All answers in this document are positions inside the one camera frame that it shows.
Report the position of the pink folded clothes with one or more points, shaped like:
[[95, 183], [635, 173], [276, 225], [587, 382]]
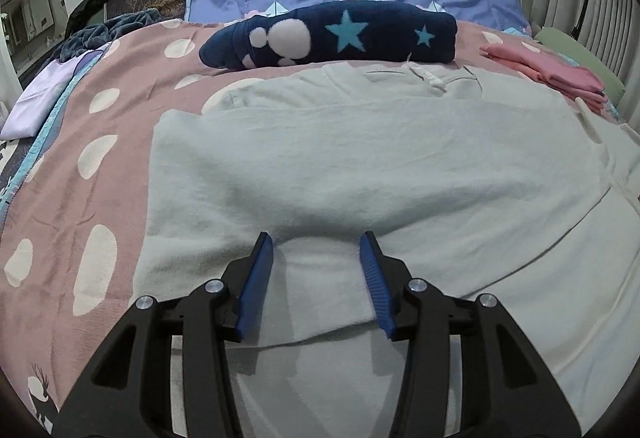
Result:
[[545, 68]]

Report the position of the navy star print folded garment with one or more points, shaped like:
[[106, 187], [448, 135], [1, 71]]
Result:
[[345, 34]]

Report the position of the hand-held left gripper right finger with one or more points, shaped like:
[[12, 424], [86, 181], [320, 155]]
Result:
[[375, 283]]

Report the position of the pink polka dot blanket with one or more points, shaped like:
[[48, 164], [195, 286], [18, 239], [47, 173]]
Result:
[[115, 198]]

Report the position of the dark blue fuzzy blanket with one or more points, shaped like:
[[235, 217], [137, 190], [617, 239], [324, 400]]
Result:
[[107, 31]]

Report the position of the green folded cloth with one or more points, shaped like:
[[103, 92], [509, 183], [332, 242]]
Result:
[[585, 53]]

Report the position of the lavender cloth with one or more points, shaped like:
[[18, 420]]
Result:
[[42, 93]]

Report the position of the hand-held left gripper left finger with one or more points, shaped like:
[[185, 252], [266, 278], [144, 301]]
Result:
[[256, 283]]

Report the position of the pale green sweatshirt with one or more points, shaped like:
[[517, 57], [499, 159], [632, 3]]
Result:
[[370, 168]]

